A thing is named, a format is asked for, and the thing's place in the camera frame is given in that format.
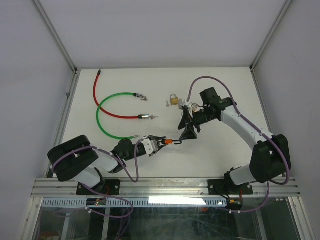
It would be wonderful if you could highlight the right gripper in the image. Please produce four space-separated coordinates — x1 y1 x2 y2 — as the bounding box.
177 108 216 141

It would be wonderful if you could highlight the orange black padlock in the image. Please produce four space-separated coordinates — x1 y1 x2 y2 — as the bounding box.
162 138 182 145

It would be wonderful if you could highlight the large brass padlock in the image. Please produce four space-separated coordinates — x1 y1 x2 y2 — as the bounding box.
169 94 179 106

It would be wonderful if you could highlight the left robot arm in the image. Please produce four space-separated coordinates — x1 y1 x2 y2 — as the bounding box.
47 135 173 195

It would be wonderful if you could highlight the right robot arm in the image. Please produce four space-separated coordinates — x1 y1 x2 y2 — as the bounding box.
178 87 292 194

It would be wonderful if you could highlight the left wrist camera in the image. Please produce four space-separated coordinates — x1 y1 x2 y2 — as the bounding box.
141 138 156 157

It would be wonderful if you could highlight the red cable lock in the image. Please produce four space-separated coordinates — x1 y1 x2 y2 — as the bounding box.
92 69 151 120

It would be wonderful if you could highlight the green cable lock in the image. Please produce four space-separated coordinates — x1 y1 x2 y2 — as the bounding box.
95 96 140 140

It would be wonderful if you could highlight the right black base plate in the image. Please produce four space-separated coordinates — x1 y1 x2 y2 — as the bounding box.
207 179 253 196

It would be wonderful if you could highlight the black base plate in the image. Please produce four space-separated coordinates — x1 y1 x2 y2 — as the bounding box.
76 178 121 196
207 179 253 196

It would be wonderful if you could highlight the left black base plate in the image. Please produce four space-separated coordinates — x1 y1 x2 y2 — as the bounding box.
76 178 121 196

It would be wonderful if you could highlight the white slotted cable duct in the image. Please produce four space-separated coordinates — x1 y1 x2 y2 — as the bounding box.
41 196 227 209

